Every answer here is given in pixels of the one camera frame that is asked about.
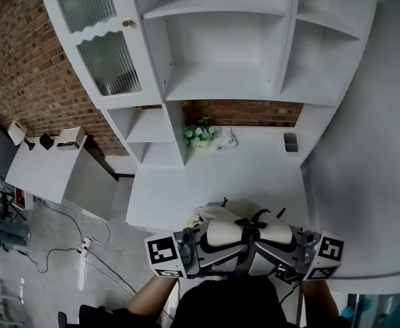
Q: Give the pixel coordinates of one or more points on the black chair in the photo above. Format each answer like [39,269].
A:
[83,316]

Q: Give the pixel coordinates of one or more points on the potted flower bouquet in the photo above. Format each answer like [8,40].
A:
[199,133]

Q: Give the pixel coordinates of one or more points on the grey pen holder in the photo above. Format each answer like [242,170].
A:
[291,143]

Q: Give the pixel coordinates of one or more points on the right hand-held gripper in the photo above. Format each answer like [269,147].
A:
[326,255]

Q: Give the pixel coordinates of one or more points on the person's right forearm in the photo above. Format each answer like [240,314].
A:
[319,299]

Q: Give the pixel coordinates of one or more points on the white power strip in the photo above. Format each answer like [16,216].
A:
[84,245]

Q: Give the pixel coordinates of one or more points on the person's left forearm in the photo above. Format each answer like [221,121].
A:
[152,297]

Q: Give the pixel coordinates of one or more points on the red and white box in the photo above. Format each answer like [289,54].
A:
[20,197]

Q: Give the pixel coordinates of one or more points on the small black box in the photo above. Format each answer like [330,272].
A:
[46,140]

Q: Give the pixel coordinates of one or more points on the person's dark clothing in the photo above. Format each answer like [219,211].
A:
[230,302]

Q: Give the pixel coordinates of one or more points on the brass door knob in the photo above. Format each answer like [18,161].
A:
[127,23]

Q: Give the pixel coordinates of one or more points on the white shelf unit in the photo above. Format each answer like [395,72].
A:
[220,46]

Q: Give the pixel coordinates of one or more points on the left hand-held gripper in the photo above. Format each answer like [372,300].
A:
[167,251]

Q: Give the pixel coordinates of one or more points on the beige box appliance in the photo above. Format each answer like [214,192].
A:
[70,138]

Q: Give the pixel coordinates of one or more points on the white table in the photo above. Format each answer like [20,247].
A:
[220,176]

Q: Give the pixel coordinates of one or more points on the white low cabinet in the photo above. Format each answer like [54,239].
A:
[56,173]

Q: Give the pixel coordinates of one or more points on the ribbed glass cabinet door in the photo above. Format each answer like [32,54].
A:
[100,39]

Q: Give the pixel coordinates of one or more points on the white box device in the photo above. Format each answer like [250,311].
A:
[16,132]

